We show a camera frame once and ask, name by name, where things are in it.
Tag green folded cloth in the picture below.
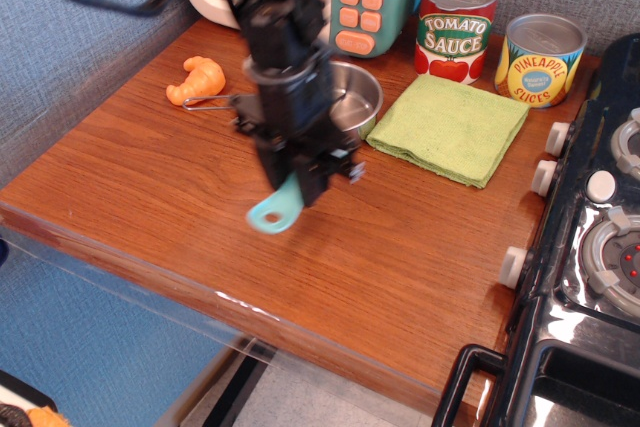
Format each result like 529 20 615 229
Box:
367 74 529 189

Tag small steel pan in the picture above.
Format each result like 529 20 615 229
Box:
181 60 383 140

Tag grey stove knob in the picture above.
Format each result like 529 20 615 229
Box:
530 160 557 197
499 246 528 290
545 122 571 158

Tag grey stove knob lower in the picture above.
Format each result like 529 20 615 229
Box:
499 246 528 290

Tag black toy stove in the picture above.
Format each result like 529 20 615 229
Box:
433 34 639 426

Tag grey stove knob upper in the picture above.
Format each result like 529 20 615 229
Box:
545 122 571 158

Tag pineapple slices can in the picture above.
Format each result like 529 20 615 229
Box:
494 13 587 108

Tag tomato sauce can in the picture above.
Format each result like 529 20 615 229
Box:
414 0 498 84

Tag orange plush object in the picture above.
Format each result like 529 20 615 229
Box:
26 407 71 427

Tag grey stove knob middle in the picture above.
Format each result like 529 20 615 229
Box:
530 160 557 197

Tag teal dish brush white bristles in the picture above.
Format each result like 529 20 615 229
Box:
246 174 304 235

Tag orange toy croissant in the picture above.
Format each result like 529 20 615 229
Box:
165 56 226 107

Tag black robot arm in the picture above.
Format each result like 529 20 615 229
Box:
227 0 362 207

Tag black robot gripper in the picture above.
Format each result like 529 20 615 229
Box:
229 52 360 207

